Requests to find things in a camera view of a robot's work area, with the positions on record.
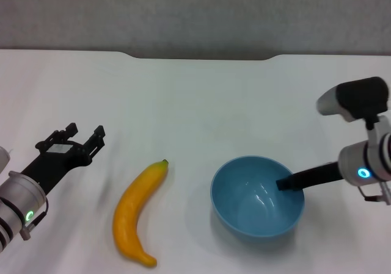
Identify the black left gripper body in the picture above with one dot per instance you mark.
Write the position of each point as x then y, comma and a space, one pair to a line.
52, 164

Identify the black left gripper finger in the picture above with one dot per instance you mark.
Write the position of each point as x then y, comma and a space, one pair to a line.
96, 141
59, 133

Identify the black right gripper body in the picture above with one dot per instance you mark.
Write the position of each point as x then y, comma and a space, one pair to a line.
320, 174

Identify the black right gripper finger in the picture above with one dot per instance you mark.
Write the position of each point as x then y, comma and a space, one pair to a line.
290, 183

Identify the blue bowl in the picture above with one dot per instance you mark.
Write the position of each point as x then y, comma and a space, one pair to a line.
250, 204

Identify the yellow banana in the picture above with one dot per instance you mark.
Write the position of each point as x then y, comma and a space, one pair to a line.
134, 207

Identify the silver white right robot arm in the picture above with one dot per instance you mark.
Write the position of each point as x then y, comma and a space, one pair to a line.
375, 161

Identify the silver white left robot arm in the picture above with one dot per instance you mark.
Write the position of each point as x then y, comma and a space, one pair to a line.
15, 200

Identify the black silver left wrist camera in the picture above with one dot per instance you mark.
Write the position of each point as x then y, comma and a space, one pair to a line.
3, 159

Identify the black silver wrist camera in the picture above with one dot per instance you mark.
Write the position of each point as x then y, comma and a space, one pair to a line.
3, 159
360, 97

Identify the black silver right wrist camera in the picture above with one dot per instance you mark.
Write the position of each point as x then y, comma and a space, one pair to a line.
360, 97

